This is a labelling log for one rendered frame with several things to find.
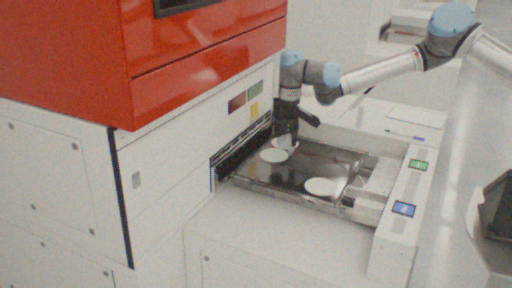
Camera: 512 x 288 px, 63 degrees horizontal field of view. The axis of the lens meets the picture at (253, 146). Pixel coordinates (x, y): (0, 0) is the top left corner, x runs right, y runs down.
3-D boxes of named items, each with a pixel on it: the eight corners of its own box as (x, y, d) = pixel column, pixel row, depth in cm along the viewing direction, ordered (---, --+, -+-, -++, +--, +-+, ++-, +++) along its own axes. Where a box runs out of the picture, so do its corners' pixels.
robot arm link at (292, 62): (303, 56, 126) (276, 53, 129) (300, 91, 132) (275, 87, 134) (309, 50, 133) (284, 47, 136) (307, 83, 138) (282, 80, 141)
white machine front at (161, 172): (128, 267, 109) (106, 128, 91) (264, 142, 174) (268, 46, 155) (137, 271, 108) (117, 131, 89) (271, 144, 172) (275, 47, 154)
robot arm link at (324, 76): (343, 75, 137) (310, 71, 140) (342, 58, 126) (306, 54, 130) (338, 97, 135) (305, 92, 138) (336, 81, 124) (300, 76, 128)
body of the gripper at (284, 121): (271, 126, 147) (272, 94, 141) (295, 126, 148) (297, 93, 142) (274, 136, 140) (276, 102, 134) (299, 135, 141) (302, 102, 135)
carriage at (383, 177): (350, 220, 124) (352, 212, 122) (378, 165, 153) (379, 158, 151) (378, 228, 121) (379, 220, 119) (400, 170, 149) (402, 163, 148)
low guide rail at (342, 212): (234, 185, 144) (234, 178, 143) (237, 182, 146) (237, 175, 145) (380, 230, 125) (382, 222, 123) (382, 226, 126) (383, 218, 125)
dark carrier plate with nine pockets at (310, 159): (232, 174, 137) (232, 172, 137) (276, 133, 164) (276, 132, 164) (334, 204, 123) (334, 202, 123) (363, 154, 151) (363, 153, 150)
